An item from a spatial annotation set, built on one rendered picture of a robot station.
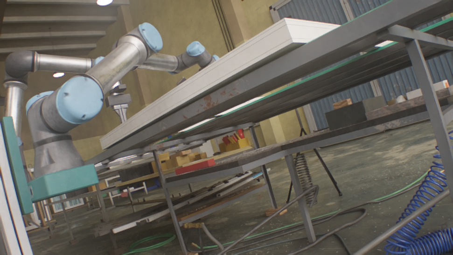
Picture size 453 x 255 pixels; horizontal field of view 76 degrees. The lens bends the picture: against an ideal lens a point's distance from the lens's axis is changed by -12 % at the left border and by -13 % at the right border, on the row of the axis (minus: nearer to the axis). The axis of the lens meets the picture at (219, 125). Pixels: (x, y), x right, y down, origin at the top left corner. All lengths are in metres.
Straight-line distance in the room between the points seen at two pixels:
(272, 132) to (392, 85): 3.41
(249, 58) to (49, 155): 0.63
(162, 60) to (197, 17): 10.12
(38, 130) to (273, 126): 8.27
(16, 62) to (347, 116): 1.59
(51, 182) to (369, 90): 7.33
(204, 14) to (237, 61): 10.30
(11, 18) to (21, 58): 13.82
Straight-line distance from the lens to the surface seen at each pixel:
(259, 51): 0.94
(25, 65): 1.60
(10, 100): 1.67
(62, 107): 0.88
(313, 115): 8.55
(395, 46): 1.40
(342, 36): 0.83
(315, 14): 8.44
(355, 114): 1.71
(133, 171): 3.71
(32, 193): 1.05
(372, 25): 0.80
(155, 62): 1.43
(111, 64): 1.03
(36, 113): 0.99
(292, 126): 9.04
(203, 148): 11.16
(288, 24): 0.89
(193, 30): 11.67
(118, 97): 1.76
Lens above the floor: 0.65
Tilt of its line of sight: 5 degrees up
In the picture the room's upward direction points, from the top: 17 degrees counter-clockwise
